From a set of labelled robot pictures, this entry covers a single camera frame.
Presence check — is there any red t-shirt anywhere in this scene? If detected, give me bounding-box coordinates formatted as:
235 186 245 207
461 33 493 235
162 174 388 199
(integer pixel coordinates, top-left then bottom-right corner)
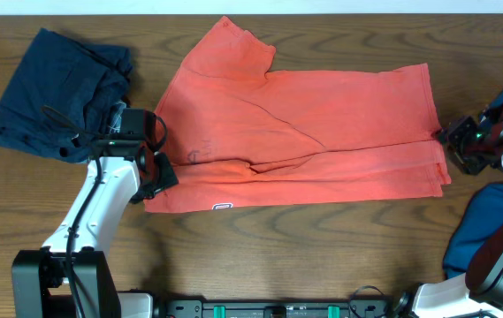
145 18 451 213

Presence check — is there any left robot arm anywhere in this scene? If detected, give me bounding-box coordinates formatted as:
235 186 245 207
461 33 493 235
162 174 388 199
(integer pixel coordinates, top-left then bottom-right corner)
11 109 178 317

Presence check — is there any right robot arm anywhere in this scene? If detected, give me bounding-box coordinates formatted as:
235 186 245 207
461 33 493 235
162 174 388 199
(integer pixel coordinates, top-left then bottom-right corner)
387 90 503 317

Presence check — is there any folded dark navy garment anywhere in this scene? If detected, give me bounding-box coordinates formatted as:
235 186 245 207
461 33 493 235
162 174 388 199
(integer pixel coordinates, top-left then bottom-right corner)
0 28 133 163

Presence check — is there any blue t-shirt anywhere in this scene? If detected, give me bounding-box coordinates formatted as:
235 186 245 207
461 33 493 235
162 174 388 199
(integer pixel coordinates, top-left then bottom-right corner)
442 89 503 278

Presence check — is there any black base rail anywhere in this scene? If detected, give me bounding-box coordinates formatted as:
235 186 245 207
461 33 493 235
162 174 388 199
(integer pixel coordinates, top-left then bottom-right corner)
153 298 389 318

